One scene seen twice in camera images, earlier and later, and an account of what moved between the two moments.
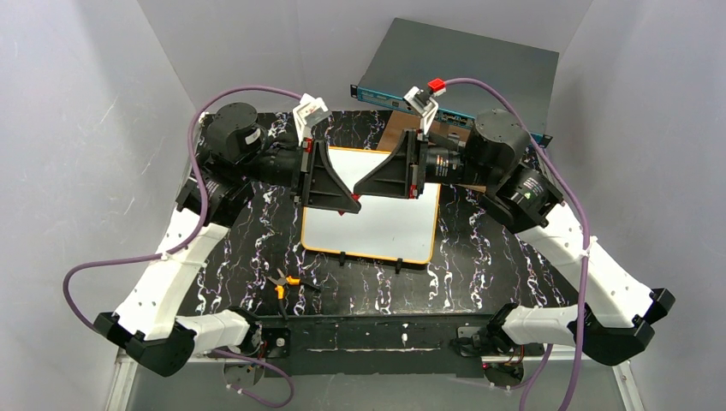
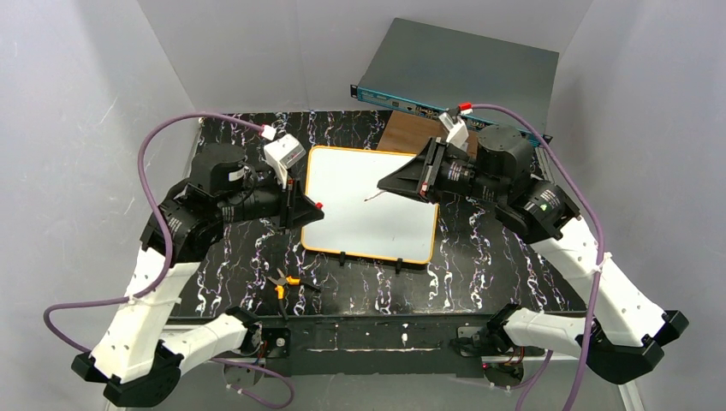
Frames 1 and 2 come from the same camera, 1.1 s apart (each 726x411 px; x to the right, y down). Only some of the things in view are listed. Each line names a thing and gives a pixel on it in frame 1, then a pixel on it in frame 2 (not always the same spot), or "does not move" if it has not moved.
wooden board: x=398 y=123 does not move
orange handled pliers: x=281 y=281 does not move
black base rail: x=369 y=346 does not move
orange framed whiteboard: x=393 y=228 does not move
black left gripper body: x=307 y=172 -> x=288 y=205
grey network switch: x=465 y=74 does not move
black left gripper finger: x=328 y=192 -> x=306 y=215
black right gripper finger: x=394 y=173 -> x=422 y=163
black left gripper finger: x=326 y=188 -> x=305 y=208
